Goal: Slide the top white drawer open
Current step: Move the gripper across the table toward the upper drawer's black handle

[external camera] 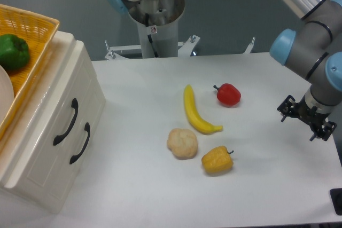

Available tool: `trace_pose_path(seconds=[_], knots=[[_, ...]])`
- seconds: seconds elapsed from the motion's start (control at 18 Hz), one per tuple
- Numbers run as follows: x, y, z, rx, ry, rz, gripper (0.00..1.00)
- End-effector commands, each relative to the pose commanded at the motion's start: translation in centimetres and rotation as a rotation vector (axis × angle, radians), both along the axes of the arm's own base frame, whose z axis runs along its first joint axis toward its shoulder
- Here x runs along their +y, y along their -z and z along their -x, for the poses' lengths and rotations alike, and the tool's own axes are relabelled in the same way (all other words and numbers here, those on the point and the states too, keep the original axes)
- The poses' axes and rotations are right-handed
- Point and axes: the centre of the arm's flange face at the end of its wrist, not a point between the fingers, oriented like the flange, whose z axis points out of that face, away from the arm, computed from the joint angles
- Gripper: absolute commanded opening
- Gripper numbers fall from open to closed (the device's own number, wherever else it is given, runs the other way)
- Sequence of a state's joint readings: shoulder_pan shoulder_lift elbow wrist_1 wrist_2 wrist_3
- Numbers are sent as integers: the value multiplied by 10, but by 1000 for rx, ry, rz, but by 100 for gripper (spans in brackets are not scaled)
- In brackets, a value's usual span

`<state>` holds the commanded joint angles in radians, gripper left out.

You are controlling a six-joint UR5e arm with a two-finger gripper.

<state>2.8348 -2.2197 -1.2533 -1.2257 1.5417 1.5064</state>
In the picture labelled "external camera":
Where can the beige toy bread roll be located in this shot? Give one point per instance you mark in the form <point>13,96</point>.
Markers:
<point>182,143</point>

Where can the green toy bell pepper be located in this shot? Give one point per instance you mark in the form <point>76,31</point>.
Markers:
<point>14,52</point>

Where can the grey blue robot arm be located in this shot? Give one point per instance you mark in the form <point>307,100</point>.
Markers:
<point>302,52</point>

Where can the black lower drawer handle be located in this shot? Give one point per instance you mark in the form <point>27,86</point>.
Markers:
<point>82,143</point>

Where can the black top drawer handle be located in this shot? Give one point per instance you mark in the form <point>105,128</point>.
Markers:
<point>69,124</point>

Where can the white plate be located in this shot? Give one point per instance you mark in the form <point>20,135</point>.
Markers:
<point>6,93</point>

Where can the white drawer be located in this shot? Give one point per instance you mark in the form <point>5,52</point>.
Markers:
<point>52,129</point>

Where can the black drawer handle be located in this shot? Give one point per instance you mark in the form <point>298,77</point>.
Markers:
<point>82,143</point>
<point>69,124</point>

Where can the red toy bell pepper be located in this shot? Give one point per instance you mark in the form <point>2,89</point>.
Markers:
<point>227,94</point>

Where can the black corner object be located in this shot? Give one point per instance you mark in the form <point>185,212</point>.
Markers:
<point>336,197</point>

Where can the white drawer cabinet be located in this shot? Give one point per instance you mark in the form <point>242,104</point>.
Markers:
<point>50,137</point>

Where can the yellow woven basket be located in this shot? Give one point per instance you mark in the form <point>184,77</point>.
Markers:
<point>37,31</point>

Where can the yellow toy bell pepper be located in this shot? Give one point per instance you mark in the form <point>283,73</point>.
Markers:
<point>217,160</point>

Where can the yellow toy banana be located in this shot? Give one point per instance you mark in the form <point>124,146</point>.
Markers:
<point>193,116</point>

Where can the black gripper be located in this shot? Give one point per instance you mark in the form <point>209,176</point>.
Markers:
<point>321,128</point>

